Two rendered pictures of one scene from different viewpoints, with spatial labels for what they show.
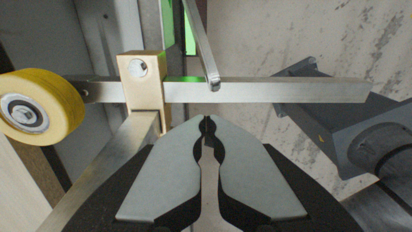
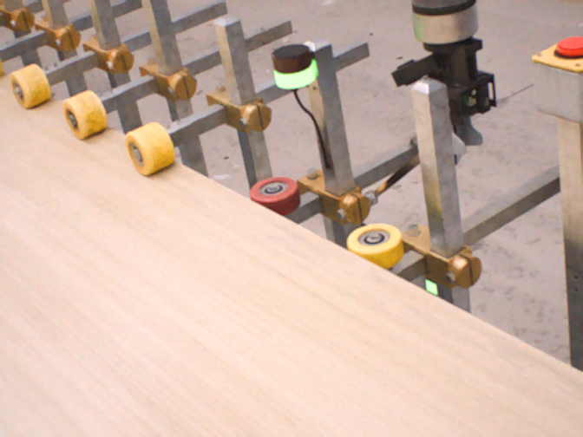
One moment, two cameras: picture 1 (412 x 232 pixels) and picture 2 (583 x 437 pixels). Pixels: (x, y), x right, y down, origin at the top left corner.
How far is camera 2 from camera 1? 1.67 m
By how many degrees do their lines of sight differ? 84
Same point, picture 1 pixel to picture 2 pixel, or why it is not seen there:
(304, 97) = (533, 188)
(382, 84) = not seen: outside the picture
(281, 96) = (518, 196)
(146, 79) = (423, 233)
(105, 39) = not seen: hidden behind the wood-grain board
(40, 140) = (389, 243)
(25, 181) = (395, 280)
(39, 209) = (419, 298)
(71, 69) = not seen: hidden behind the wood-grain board
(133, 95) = (422, 244)
